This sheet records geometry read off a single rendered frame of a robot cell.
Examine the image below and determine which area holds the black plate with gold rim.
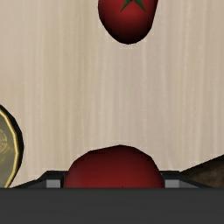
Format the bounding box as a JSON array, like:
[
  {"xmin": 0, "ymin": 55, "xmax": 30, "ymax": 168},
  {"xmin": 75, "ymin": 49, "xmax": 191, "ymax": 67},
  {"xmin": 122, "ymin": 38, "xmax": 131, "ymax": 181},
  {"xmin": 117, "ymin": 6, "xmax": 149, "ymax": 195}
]
[{"xmin": 0, "ymin": 104, "xmax": 25, "ymax": 189}]

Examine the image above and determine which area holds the brown cutting board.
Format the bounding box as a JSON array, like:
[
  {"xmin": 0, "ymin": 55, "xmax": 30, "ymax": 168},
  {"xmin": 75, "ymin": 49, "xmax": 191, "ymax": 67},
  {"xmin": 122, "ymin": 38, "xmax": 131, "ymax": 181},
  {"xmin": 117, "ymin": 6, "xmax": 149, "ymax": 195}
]
[{"xmin": 180, "ymin": 154, "xmax": 224, "ymax": 189}]

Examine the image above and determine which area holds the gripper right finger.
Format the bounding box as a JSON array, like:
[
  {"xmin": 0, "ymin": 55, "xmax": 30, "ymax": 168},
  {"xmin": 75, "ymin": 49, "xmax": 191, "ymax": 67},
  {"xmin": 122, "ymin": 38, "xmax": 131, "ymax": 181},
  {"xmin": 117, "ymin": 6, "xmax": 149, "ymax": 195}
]
[{"xmin": 158, "ymin": 170, "xmax": 205, "ymax": 189}]

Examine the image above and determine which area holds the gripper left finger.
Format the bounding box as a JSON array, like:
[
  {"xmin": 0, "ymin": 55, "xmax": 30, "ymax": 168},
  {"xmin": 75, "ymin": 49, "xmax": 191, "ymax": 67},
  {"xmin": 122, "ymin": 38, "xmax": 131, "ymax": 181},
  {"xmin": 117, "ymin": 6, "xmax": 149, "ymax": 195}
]
[{"xmin": 12, "ymin": 170, "xmax": 68, "ymax": 189}]

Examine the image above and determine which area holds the red tomato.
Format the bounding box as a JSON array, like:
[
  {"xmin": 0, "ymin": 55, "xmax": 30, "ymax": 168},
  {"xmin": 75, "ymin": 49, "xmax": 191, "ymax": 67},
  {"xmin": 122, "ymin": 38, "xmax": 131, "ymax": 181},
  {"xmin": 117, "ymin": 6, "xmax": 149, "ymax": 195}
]
[
  {"xmin": 97, "ymin": 0, "xmax": 159, "ymax": 46},
  {"xmin": 62, "ymin": 144, "xmax": 165, "ymax": 189}
]

